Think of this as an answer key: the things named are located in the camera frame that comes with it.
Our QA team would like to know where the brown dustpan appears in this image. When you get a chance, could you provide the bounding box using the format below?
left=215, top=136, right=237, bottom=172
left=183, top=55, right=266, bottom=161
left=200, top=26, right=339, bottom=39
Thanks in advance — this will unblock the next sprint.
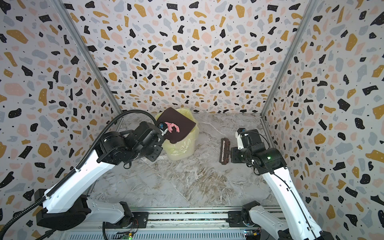
left=157, top=108, right=196, bottom=144

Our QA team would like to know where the pink paper scrap far left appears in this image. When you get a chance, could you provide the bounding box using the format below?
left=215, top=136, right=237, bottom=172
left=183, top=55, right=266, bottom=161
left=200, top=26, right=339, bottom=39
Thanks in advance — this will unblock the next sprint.
left=166, top=122, right=180, bottom=133

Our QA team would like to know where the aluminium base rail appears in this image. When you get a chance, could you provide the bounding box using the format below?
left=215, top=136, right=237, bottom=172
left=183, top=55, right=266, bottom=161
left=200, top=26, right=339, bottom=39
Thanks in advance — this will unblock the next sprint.
left=58, top=206, right=289, bottom=240

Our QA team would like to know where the black corrugated cable conduit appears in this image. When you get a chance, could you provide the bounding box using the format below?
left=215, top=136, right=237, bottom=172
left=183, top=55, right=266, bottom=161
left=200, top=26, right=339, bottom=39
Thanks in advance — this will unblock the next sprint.
left=0, top=109, right=158, bottom=240

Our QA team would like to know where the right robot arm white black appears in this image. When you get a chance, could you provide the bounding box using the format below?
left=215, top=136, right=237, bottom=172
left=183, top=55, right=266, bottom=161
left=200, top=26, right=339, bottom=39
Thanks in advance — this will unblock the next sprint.
left=229, top=128, right=334, bottom=240

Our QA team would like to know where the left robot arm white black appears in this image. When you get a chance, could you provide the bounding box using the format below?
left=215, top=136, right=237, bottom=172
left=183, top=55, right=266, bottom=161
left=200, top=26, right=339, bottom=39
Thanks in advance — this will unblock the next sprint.
left=35, top=122, right=168, bottom=231

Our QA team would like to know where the brown cartoon face brush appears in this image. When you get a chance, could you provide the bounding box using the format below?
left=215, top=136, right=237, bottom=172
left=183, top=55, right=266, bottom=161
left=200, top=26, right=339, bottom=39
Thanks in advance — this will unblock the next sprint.
left=219, top=138, right=232, bottom=165

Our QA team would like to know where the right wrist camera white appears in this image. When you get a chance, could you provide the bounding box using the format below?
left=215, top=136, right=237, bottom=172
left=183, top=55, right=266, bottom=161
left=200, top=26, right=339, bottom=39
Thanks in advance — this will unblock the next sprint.
left=235, top=128, right=246, bottom=150

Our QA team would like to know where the bin with yellow bag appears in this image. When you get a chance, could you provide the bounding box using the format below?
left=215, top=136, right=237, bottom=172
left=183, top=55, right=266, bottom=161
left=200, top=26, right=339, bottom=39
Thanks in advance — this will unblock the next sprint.
left=155, top=108, right=200, bottom=161

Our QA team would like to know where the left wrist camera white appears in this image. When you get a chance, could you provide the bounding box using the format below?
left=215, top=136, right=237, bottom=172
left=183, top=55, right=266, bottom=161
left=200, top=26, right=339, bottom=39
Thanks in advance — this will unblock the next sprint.
left=158, top=122, right=168, bottom=135

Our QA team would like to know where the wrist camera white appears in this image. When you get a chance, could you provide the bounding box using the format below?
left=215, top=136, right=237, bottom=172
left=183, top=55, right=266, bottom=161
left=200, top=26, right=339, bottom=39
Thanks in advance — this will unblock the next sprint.
left=158, top=122, right=168, bottom=135
left=235, top=128, right=246, bottom=150

